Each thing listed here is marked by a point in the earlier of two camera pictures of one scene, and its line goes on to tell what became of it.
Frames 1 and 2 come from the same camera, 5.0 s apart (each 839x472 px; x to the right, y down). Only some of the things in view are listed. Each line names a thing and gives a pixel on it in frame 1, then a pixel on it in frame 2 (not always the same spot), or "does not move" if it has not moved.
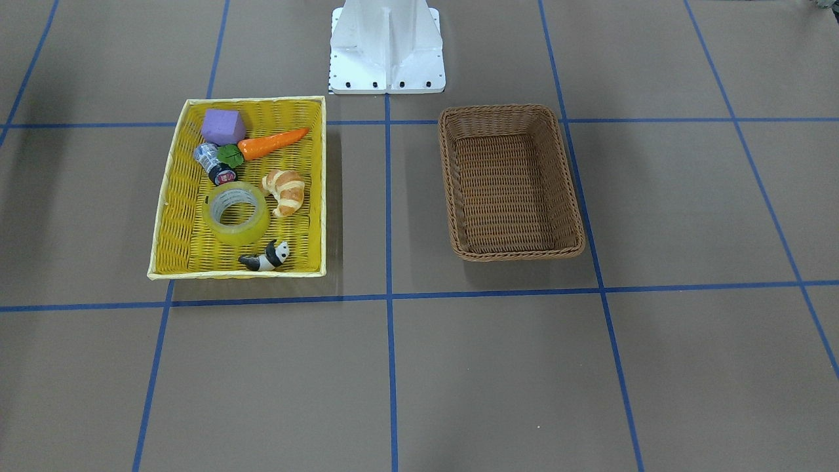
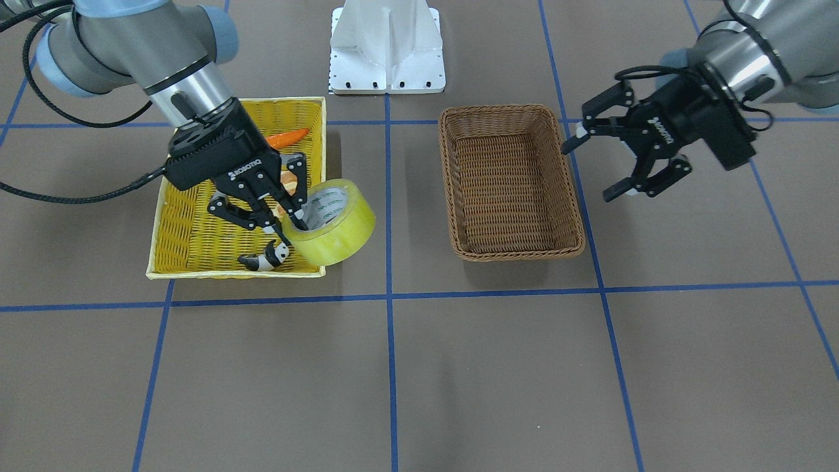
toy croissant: (287, 187) does not move
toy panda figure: (276, 254) does not move
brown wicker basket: (508, 184) does not move
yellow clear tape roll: (232, 192) -> (340, 215)
